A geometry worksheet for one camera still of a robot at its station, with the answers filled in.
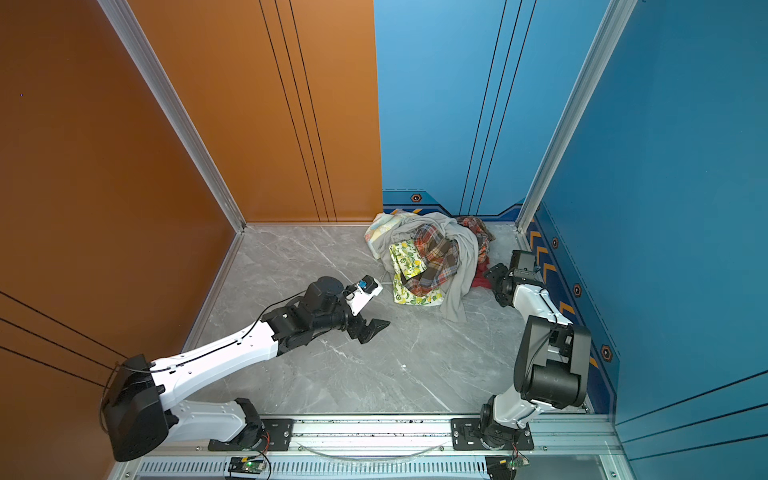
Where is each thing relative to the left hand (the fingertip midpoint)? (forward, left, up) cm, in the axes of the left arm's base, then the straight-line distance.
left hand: (380, 307), depth 76 cm
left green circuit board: (-32, +32, -20) cm, 49 cm away
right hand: (+16, -33, -9) cm, 38 cm away
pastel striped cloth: (+45, +3, -15) cm, 48 cm away
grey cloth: (+36, -5, -8) cm, 37 cm away
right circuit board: (-31, -30, -20) cm, 48 cm away
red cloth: (+19, -32, -14) cm, 40 cm away
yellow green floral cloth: (+20, -8, -7) cm, 22 cm away
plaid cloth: (+23, -18, -5) cm, 29 cm away
